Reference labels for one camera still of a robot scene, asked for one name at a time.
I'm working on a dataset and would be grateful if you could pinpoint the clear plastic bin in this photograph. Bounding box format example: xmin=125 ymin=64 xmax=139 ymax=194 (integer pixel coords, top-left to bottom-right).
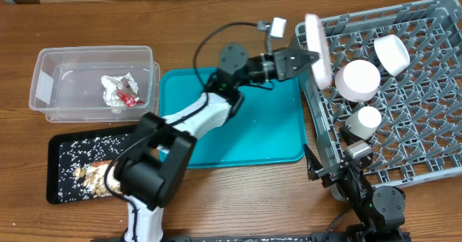
xmin=29 ymin=46 xmax=160 ymax=123

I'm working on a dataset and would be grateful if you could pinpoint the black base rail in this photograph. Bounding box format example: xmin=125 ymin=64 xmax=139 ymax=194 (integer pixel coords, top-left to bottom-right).
xmin=90 ymin=232 xmax=411 ymax=242

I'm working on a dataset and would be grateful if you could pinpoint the teal serving tray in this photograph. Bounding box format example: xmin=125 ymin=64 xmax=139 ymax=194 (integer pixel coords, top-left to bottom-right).
xmin=158 ymin=66 xmax=308 ymax=170

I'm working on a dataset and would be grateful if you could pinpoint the red snack wrapper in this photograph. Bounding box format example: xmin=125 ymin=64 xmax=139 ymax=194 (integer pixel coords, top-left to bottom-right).
xmin=116 ymin=84 xmax=145 ymax=107

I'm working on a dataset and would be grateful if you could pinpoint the white bowl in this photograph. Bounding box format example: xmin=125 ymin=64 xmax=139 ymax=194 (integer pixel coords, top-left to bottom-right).
xmin=373 ymin=35 xmax=410 ymax=76

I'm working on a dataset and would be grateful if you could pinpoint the grey dishwasher rack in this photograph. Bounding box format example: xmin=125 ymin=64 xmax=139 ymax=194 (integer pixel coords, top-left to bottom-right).
xmin=322 ymin=0 xmax=461 ymax=188

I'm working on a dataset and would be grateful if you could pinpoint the white cup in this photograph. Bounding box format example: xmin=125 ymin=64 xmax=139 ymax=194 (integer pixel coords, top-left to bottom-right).
xmin=345 ymin=106 xmax=382 ymax=139

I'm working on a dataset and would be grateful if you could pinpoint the white tissue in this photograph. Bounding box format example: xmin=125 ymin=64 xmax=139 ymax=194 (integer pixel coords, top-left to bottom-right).
xmin=101 ymin=73 xmax=139 ymax=114

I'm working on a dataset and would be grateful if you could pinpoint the white plate with food scraps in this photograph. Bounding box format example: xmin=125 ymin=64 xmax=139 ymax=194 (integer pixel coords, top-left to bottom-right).
xmin=305 ymin=14 xmax=333 ymax=90

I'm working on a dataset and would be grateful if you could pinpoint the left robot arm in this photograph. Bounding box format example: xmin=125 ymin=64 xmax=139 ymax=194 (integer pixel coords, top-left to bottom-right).
xmin=107 ymin=43 xmax=323 ymax=241

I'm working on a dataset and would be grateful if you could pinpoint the pink bowl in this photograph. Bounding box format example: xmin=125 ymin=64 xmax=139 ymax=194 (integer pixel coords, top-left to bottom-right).
xmin=335 ymin=60 xmax=380 ymax=103

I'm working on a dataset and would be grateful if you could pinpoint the black plastic tray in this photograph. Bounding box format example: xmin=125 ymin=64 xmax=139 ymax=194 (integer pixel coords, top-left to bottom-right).
xmin=46 ymin=125 xmax=136 ymax=204

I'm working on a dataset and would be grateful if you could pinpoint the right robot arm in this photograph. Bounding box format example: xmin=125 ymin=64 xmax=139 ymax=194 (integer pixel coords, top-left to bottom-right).
xmin=302 ymin=126 xmax=411 ymax=241

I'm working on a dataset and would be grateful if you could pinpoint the orange carrot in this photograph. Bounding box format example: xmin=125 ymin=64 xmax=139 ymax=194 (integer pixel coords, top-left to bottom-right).
xmin=91 ymin=160 xmax=112 ymax=168

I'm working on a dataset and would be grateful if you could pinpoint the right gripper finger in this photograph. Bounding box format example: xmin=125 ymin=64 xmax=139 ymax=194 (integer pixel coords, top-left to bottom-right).
xmin=303 ymin=144 xmax=323 ymax=181
xmin=339 ymin=126 xmax=363 ymax=146

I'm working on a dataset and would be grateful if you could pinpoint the food scraps pile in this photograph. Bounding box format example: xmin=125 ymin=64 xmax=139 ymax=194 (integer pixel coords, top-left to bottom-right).
xmin=72 ymin=163 xmax=121 ymax=199

